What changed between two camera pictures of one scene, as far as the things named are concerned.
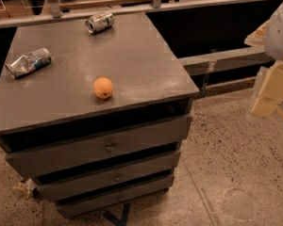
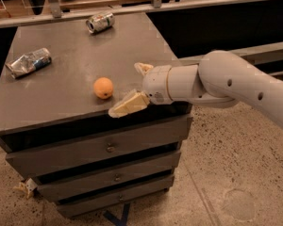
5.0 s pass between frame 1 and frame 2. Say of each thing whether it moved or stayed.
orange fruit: stayed
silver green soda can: stayed
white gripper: moved
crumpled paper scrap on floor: stayed
